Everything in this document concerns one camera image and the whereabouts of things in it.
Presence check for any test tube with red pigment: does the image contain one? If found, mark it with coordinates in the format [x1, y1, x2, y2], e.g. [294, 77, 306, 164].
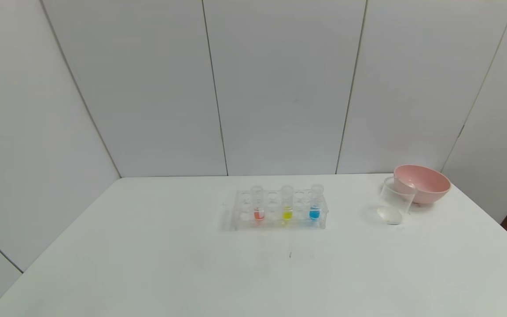
[252, 185, 265, 221]

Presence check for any test tube with yellow pigment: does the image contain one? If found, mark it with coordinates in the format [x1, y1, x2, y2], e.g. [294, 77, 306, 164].
[281, 185, 294, 221]

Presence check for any clear acrylic test tube rack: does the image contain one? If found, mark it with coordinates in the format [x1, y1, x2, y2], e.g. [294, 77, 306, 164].
[231, 188, 329, 231]

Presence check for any test tube with blue pigment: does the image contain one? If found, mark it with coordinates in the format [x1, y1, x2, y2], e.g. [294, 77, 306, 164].
[310, 184, 324, 221]

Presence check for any clear plastic beaker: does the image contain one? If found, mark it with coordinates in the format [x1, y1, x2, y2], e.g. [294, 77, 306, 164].
[377, 176, 417, 225]

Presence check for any pink bowl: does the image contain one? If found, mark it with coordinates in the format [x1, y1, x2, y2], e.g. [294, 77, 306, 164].
[393, 165, 451, 206]

